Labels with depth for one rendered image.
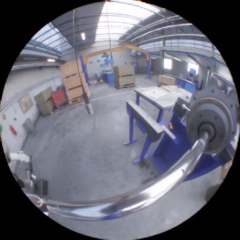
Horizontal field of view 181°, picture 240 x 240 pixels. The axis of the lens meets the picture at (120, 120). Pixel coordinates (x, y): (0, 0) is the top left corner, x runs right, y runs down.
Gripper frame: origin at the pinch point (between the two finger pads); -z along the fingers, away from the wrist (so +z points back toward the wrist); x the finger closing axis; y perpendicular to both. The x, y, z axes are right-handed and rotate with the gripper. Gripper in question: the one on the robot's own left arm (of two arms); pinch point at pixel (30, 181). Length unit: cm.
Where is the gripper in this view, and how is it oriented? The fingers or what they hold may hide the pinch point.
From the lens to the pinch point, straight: 91.8
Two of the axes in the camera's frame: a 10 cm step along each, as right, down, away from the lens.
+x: 5.8, -8.0, -1.5
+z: -6.0, -5.5, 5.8
